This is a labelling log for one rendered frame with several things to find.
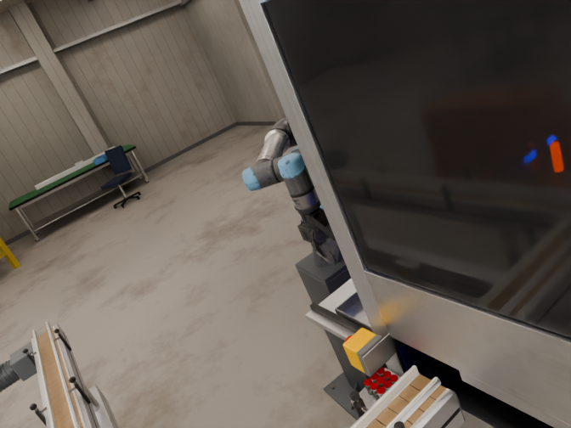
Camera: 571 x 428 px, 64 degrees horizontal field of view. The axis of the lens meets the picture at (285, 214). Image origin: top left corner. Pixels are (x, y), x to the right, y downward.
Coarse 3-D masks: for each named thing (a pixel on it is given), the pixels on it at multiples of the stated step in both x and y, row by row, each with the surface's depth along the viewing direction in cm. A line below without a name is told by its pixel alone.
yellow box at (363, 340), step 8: (352, 336) 113; (360, 336) 112; (368, 336) 111; (376, 336) 110; (344, 344) 112; (352, 344) 111; (360, 344) 110; (368, 344) 109; (352, 352) 110; (360, 352) 107; (352, 360) 112; (360, 360) 108; (360, 368) 111
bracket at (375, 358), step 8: (376, 344) 108; (384, 344) 110; (392, 344) 111; (368, 352) 107; (376, 352) 109; (384, 352) 110; (392, 352) 111; (368, 360) 107; (376, 360) 109; (384, 360) 110; (368, 368) 108; (376, 368) 109
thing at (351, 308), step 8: (352, 296) 149; (344, 304) 147; (352, 304) 149; (360, 304) 148; (336, 312) 146; (344, 312) 148; (352, 312) 146; (360, 312) 145; (352, 320) 140; (360, 320) 141; (368, 320) 140; (368, 328) 133
